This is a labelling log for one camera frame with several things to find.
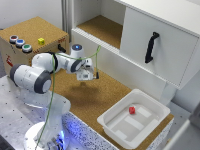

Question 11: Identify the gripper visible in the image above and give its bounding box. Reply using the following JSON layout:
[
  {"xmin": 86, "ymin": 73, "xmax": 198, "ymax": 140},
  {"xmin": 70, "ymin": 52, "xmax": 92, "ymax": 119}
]
[{"xmin": 76, "ymin": 66, "xmax": 100, "ymax": 82}]

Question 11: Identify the green cable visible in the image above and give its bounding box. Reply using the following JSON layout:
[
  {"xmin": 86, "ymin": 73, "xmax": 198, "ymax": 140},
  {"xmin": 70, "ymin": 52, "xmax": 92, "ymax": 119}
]
[{"xmin": 34, "ymin": 45, "xmax": 102, "ymax": 150}]

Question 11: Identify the white sliding door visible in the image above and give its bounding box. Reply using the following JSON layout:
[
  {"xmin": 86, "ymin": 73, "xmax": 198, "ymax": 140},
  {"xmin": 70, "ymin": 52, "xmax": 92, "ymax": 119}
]
[{"xmin": 119, "ymin": 6, "xmax": 200, "ymax": 90}]

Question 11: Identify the blue button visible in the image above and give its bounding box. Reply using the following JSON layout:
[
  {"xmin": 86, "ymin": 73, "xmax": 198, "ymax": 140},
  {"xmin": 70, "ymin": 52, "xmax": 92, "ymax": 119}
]
[{"xmin": 15, "ymin": 38, "xmax": 26, "ymax": 49}]

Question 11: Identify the white plastic box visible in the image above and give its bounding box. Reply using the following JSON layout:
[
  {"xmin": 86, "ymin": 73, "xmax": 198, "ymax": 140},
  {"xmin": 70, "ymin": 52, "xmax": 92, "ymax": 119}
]
[{"xmin": 96, "ymin": 88, "xmax": 171, "ymax": 150}]

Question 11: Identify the pink block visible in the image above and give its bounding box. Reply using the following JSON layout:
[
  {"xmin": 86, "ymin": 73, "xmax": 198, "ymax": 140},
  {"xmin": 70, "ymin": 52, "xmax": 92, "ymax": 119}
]
[{"xmin": 128, "ymin": 106, "xmax": 137, "ymax": 115}]

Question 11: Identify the green button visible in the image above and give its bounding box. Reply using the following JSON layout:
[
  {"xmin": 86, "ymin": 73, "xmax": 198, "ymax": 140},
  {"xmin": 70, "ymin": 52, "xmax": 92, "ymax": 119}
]
[{"xmin": 21, "ymin": 43, "xmax": 33, "ymax": 54}]

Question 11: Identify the wooden drawer box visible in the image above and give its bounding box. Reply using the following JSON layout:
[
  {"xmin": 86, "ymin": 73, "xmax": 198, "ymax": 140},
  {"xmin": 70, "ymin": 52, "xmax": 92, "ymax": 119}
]
[{"xmin": 0, "ymin": 16, "xmax": 71, "ymax": 75}]

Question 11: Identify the yellow block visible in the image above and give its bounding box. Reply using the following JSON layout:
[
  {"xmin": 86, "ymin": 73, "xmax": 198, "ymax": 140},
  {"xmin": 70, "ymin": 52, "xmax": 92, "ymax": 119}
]
[{"xmin": 37, "ymin": 37, "xmax": 46, "ymax": 46}]

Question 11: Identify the black drawer handle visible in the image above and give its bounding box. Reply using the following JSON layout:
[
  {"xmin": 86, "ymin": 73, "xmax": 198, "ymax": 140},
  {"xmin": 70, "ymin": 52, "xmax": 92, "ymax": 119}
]
[{"xmin": 57, "ymin": 43, "xmax": 67, "ymax": 53}]

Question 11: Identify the red button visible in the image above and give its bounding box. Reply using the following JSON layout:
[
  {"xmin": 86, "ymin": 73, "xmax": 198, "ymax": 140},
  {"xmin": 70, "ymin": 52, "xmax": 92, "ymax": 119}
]
[{"xmin": 9, "ymin": 34, "xmax": 19, "ymax": 44}]

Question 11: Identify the black door handle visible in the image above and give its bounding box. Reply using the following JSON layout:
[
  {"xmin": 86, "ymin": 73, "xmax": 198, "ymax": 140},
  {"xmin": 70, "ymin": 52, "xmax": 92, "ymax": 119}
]
[{"xmin": 144, "ymin": 31, "xmax": 160, "ymax": 64}]

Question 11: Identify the white cabinet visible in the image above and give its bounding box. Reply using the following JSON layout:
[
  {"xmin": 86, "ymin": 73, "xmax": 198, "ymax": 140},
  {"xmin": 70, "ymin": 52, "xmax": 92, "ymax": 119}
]
[{"xmin": 70, "ymin": 0, "xmax": 200, "ymax": 107}]

